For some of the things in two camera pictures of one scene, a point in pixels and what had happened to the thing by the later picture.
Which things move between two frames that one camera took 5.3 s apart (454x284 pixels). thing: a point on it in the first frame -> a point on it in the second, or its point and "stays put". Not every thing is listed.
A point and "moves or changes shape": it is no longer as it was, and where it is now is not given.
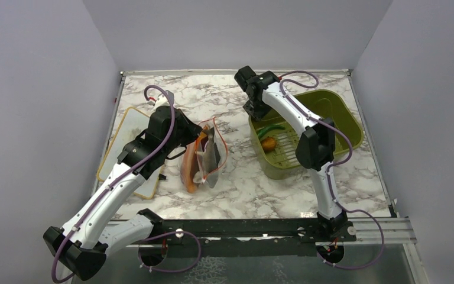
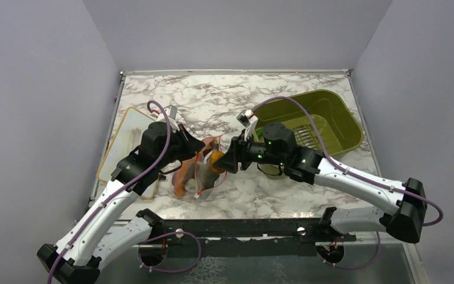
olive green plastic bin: (273, 138) stays put
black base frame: (252, 237) stays put
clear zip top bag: (203, 157) moves or changes shape
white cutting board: (129, 126) stays put
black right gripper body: (256, 109) -> (252, 151)
